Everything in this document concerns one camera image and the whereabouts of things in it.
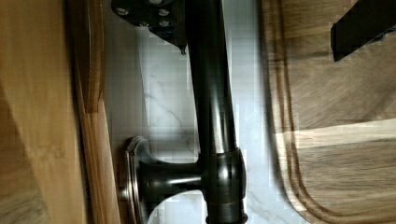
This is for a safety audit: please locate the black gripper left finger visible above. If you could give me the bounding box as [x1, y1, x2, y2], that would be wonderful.
[111, 0, 188, 55]

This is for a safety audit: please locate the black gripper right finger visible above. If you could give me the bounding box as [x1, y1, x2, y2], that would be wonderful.
[331, 0, 396, 62]

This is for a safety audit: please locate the black metal drawer handle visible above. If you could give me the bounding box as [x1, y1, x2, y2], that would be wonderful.
[123, 0, 248, 224]

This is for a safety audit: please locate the wooden drawer box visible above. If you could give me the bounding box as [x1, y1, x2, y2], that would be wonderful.
[1, 0, 121, 224]

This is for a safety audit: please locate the wooden cutting board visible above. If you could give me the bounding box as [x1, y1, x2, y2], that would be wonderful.
[260, 0, 395, 224]

